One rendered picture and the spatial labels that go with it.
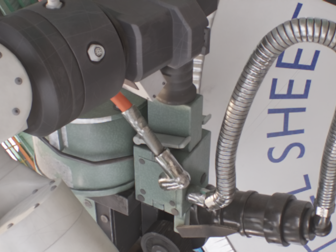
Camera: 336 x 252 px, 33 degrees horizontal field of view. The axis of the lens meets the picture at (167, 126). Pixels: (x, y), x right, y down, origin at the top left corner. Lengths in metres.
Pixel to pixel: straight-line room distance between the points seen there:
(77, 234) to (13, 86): 0.10
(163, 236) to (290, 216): 0.15
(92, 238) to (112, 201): 0.26
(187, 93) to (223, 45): 0.19
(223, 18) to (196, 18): 0.26
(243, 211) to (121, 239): 0.16
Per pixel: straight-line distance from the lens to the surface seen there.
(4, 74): 0.34
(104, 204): 0.65
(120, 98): 0.54
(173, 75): 0.54
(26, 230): 0.37
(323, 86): 0.79
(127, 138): 0.59
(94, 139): 0.58
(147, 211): 0.72
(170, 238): 0.68
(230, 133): 0.53
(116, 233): 0.70
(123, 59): 0.42
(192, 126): 0.56
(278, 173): 0.84
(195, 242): 0.74
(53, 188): 0.38
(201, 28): 0.45
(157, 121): 0.58
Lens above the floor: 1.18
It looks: 10 degrees up
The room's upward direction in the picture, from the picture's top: 114 degrees counter-clockwise
